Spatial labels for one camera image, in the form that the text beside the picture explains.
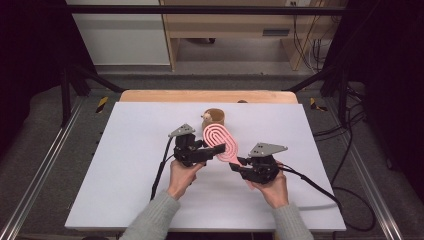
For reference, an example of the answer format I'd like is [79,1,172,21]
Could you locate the white table cover board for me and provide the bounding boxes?
[64,101,348,233]

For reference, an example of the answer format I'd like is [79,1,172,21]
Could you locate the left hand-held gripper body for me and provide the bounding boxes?
[168,123,214,168]

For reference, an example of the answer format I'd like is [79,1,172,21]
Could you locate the light wooden desk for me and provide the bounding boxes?
[159,0,349,72]

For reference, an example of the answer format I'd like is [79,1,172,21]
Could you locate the yellow black striped tape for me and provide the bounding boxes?
[95,96,110,114]
[309,97,329,113]

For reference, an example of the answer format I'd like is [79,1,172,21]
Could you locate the right hand-held gripper black cable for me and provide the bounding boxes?
[278,164,377,233]

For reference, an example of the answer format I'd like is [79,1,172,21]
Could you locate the black metal crossbar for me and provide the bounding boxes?
[66,4,349,16]

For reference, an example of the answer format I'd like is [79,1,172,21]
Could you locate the left hand-held gripper black cable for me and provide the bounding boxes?
[150,137,176,202]

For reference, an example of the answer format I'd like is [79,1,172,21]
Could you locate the person's left hand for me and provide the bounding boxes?
[166,159,206,201]

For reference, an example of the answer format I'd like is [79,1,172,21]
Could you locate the brown round cup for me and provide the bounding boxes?
[201,107,226,132]

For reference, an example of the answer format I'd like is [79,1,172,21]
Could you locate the hand-held gripper black cable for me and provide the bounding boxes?
[150,137,176,202]
[278,164,377,233]

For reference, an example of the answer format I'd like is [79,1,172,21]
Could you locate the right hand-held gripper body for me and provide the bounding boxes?
[239,142,289,185]

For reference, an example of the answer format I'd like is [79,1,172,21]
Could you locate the aluminium floor rail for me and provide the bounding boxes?
[0,98,86,240]
[324,98,405,240]

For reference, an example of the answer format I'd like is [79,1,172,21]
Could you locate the hanging cables under desk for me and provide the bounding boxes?
[291,14,334,74]

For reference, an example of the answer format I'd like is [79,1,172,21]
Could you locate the black floor cable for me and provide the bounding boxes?
[312,109,367,138]
[331,84,363,186]

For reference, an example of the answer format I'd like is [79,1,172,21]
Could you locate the dark curtain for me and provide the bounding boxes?
[323,0,424,203]
[0,0,98,159]

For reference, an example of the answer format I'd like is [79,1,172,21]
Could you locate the white cabinet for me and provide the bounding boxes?
[66,0,171,67]

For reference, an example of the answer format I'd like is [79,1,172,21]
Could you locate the black metal stand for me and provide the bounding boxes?
[59,63,126,128]
[284,63,352,129]

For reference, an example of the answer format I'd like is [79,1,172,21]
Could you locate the person's right hand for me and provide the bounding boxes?
[245,161,290,210]

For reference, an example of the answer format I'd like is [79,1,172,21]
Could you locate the wooden table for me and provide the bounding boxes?
[118,89,299,105]

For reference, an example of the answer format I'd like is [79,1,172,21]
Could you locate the pink hairbrush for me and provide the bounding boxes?
[202,122,256,192]

